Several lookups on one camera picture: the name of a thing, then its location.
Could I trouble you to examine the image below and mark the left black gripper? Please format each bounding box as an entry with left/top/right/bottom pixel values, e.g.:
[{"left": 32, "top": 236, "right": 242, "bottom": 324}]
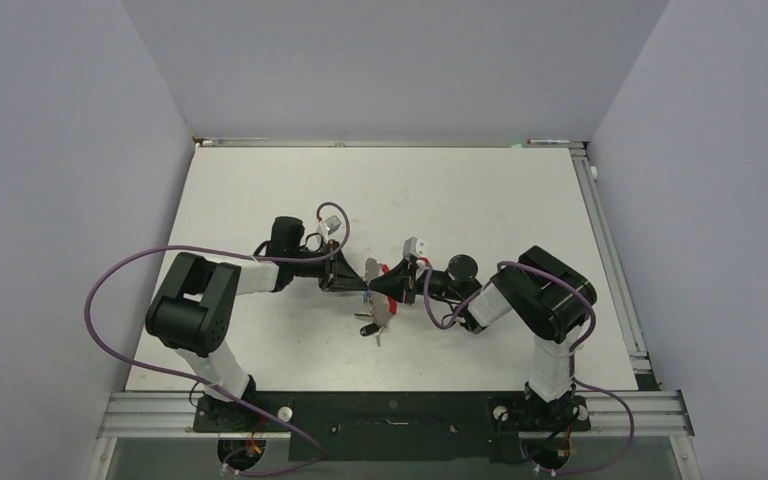
[{"left": 290, "top": 239, "right": 368, "bottom": 292}]

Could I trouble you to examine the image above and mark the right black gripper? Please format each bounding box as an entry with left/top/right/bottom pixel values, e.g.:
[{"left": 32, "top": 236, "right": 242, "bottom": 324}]
[{"left": 369, "top": 257, "right": 463, "bottom": 305}]

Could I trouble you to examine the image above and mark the metal key holder red handle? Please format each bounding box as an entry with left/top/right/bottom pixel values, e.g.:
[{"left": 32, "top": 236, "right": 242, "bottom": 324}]
[{"left": 364, "top": 258, "right": 394, "bottom": 330}]

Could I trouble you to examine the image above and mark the black key tag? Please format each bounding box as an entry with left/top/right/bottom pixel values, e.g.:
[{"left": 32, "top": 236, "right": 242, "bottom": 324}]
[{"left": 359, "top": 322, "right": 386, "bottom": 337}]

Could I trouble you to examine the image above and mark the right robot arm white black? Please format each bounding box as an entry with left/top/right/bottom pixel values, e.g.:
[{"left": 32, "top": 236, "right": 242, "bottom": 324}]
[{"left": 367, "top": 245, "right": 598, "bottom": 428}]

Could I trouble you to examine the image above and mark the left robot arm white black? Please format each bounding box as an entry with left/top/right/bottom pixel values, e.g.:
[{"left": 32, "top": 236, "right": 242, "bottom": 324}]
[{"left": 145, "top": 214, "right": 366, "bottom": 430}]

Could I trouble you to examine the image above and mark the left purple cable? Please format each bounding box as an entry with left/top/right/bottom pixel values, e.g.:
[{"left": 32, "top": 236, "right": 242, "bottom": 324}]
[{"left": 84, "top": 201, "right": 352, "bottom": 478}]

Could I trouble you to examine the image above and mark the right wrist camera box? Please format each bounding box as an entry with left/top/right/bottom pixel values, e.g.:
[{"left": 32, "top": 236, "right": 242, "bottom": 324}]
[{"left": 402, "top": 237, "right": 428, "bottom": 259}]

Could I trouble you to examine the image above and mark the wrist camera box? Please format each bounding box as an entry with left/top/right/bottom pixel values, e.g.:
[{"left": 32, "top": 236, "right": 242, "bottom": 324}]
[
  {"left": 402, "top": 237, "right": 428, "bottom": 259},
  {"left": 317, "top": 215, "right": 343, "bottom": 240}
]

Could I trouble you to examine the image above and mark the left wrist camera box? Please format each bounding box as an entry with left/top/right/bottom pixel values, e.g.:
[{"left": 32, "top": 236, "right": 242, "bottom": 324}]
[{"left": 317, "top": 215, "right": 343, "bottom": 240}]

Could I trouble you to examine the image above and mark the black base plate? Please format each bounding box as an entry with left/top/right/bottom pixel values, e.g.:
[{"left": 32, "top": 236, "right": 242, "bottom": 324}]
[{"left": 193, "top": 390, "right": 592, "bottom": 465}]

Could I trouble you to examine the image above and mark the back aluminium rail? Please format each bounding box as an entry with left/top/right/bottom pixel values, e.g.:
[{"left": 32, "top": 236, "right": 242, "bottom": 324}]
[{"left": 193, "top": 137, "right": 586, "bottom": 150}]

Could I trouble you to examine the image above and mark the aluminium rail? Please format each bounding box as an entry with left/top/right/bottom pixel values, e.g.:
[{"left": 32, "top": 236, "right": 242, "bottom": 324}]
[
  {"left": 96, "top": 390, "right": 695, "bottom": 440},
  {"left": 569, "top": 142, "right": 659, "bottom": 391},
  {"left": 193, "top": 137, "right": 586, "bottom": 150}
]

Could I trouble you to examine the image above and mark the right aluminium rail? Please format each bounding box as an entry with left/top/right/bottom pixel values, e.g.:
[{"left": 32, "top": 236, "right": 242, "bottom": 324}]
[{"left": 569, "top": 142, "right": 659, "bottom": 391}]

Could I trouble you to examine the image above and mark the front aluminium rail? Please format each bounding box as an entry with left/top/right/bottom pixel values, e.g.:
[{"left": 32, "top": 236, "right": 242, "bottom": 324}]
[{"left": 96, "top": 390, "right": 695, "bottom": 440}]

